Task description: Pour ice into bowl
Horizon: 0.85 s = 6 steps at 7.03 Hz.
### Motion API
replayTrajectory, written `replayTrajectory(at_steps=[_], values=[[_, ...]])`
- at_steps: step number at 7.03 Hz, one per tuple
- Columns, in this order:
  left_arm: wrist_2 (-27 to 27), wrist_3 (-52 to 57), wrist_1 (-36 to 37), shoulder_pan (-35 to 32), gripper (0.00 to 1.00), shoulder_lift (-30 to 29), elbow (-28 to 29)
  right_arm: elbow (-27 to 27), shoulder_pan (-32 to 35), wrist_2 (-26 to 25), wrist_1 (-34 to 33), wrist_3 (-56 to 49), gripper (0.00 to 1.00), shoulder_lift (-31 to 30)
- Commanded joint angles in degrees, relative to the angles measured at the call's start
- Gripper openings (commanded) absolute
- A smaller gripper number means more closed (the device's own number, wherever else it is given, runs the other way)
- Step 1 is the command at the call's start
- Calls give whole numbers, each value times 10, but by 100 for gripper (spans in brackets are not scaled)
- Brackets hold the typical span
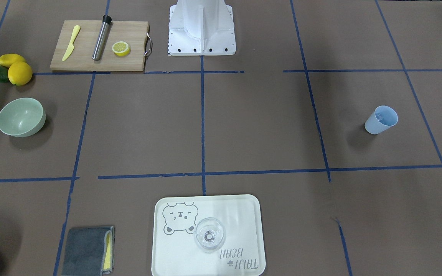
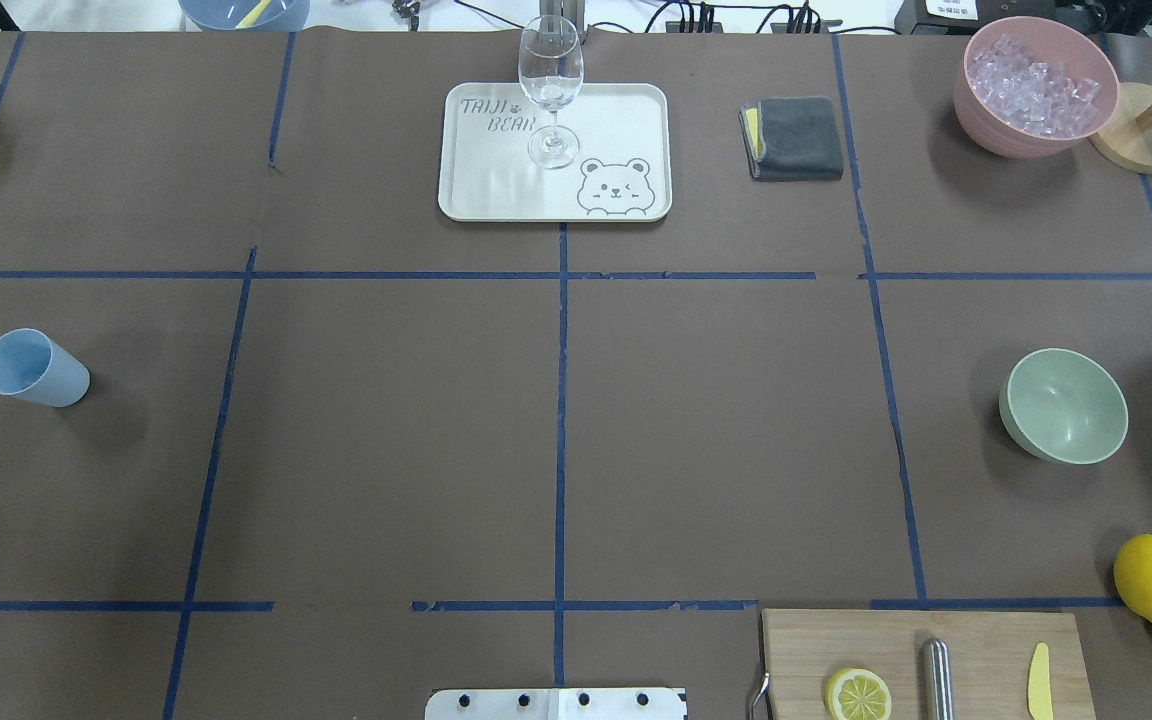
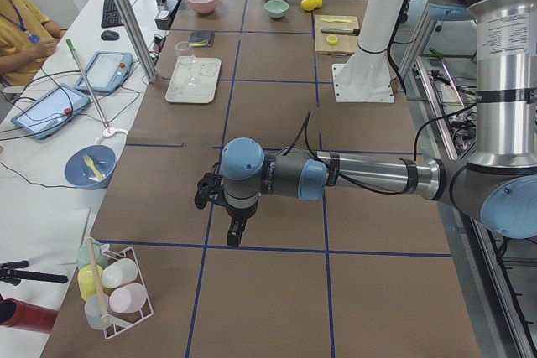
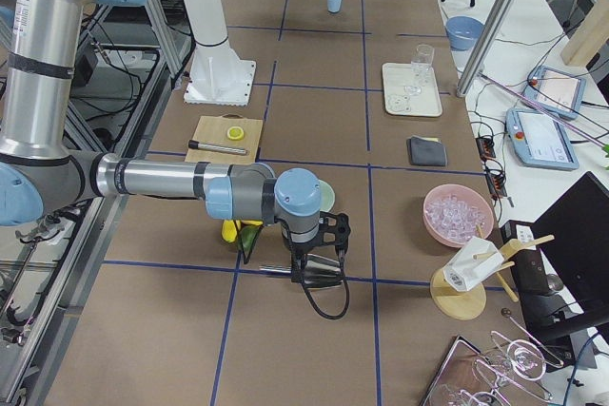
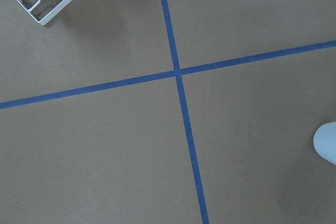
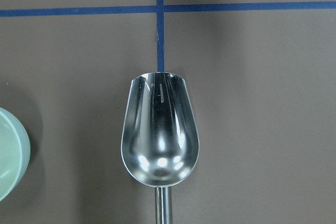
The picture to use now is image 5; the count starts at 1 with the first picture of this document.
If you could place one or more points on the light blue plastic cup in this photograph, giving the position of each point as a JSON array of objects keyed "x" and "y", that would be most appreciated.
[{"x": 324, "y": 142}]

